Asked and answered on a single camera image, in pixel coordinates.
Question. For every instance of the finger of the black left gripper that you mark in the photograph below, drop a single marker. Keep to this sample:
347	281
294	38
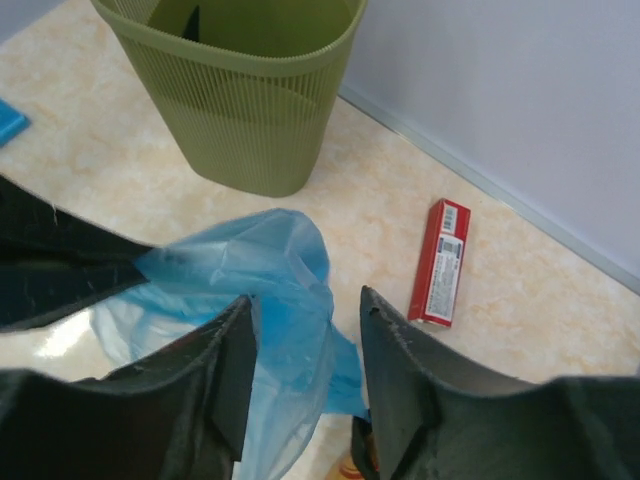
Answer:
37	296
39	236

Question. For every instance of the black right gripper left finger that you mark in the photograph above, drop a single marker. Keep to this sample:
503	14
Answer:
178	413

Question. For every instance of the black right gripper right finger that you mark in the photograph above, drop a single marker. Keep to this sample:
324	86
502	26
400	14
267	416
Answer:
437	414

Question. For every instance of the blue plastic trash bag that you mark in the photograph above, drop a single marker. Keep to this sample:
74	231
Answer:
305	367

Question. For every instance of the folded blue trash bag roll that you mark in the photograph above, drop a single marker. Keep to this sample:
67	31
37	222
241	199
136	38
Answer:
12	122

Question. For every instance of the olive green plastic trash bin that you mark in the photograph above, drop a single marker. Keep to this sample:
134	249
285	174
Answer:
246	88

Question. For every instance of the orange packet in tote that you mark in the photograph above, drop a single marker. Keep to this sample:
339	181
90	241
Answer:
344	468

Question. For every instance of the red rectangular carton box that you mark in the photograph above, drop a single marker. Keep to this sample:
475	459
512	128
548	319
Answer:
439	267

